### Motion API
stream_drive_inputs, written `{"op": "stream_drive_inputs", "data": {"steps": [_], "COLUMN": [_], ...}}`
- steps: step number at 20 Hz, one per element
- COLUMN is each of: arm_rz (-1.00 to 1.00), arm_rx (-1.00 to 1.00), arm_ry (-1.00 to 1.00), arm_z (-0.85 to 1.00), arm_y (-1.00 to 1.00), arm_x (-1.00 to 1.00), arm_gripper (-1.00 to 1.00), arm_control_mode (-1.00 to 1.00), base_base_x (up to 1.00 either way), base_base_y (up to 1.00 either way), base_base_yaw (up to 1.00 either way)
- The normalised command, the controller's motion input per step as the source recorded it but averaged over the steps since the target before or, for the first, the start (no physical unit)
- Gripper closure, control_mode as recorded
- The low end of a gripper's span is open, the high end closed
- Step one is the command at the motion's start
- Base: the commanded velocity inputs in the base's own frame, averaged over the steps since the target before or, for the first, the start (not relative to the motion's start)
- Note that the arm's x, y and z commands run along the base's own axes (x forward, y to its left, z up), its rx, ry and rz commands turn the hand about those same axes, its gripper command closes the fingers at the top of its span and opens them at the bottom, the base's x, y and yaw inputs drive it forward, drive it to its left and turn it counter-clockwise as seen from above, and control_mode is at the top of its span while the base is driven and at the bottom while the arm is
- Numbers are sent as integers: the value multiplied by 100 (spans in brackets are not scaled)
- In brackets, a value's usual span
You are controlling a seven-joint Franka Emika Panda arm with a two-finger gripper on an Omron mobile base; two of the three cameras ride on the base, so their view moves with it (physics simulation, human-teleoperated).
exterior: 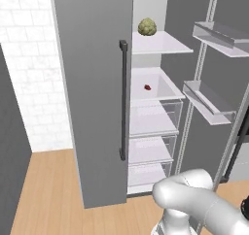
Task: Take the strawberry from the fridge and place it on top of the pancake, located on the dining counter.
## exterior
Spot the grey fridge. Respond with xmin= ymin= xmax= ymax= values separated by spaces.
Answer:
xmin=126 ymin=0 xmax=195 ymax=198

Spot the clear fridge drawer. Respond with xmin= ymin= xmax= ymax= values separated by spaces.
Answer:
xmin=129 ymin=98 xmax=184 ymax=139
xmin=126 ymin=161 xmax=173 ymax=195
xmin=127 ymin=135 xmax=178 ymax=166

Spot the grey closed fridge door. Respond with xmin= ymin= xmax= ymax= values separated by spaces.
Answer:
xmin=49 ymin=0 xmax=134 ymax=210

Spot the white fridge shelf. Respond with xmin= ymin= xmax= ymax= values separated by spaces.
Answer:
xmin=130 ymin=66 xmax=187 ymax=102
xmin=131 ymin=30 xmax=195 ymax=55

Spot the grey open fridge door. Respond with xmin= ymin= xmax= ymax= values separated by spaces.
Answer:
xmin=160 ymin=0 xmax=249 ymax=235

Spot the clear door bin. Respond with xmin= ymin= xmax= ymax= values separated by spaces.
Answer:
xmin=192 ymin=20 xmax=249 ymax=58
xmin=182 ymin=80 xmax=237 ymax=126

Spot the green artichoke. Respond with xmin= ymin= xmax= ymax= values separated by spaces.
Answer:
xmin=137 ymin=17 xmax=158 ymax=37

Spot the dark grey cabinet side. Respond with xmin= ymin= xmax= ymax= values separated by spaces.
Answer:
xmin=0 ymin=43 xmax=33 ymax=235

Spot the dark grey fridge door handle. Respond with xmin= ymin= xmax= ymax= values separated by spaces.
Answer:
xmin=119 ymin=40 xmax=128 ymax=162
xmin=219 ymin=109 xmax=249 ymax=184

